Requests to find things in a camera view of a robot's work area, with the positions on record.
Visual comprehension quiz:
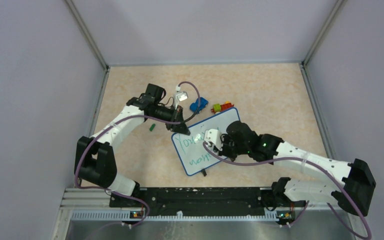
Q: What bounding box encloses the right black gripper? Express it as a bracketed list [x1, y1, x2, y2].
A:
[213, 133, 250, 160]

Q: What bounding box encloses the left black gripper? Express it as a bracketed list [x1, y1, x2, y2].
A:
[150, 104, 191, 136]

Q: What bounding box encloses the green marker cap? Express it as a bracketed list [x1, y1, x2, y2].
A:
[149, 123, 156, 132]

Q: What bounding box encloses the blue-framed whiteboard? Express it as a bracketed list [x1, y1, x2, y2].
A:
[171, 107, 240, 176]

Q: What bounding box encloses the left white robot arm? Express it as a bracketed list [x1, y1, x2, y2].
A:
[74, 83, 191, 207]

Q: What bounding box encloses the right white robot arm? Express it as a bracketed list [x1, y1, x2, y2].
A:
[206, 120, 376, 217]

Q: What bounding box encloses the whiteboard metal stand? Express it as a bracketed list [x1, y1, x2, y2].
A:
[201, 169, 207, 177]

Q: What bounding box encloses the blue toy car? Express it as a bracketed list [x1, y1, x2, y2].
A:
[189, 97, 209, 114]

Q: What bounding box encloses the red yellow toy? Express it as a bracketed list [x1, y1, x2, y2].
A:
[210, 101, 235, 114]

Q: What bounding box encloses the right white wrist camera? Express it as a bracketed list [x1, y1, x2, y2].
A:
[204, 129, 223, 152]

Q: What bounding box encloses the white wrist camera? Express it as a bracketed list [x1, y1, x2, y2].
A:
[173, 85, 188, 109]
[204, 129, 223, 152]

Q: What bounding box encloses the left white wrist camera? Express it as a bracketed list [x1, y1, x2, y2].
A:
[173, 85, 188, 109]

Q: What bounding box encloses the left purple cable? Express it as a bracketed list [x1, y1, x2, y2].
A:
[73, 81, 201, 229]

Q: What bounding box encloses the purple cable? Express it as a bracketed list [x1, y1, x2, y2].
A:
[73, 81, 201, 229]
[202, 141, 373, 240]

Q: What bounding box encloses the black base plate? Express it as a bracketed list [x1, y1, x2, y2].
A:
[109, 187, 307, 209]

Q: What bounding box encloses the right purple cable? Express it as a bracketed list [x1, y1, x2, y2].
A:
[202, 141, 373, 240]

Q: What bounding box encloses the aluminium frame rail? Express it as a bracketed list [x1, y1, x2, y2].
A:
[51, 188, 365, 240]

